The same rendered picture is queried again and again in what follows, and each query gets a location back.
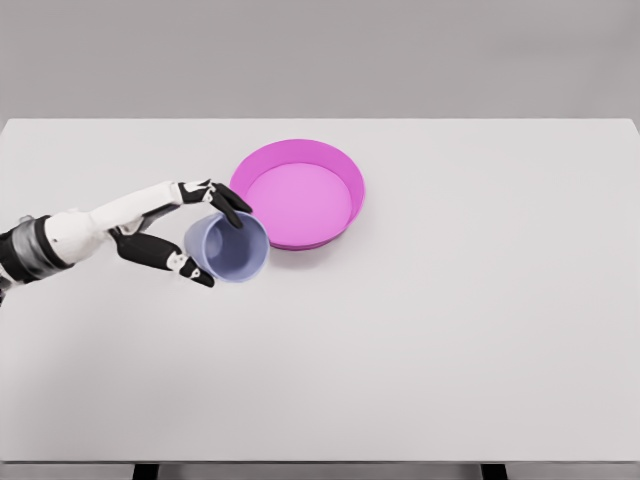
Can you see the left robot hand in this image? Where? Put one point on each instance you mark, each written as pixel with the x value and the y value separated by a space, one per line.
pixel 131 210

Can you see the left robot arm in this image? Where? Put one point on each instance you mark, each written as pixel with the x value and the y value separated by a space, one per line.
pixel 45 240

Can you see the lavender plastic cup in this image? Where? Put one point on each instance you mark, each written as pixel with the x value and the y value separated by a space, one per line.
pixel 235 250

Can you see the pink round plate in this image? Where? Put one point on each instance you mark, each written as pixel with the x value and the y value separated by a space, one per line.
pixel 300 200

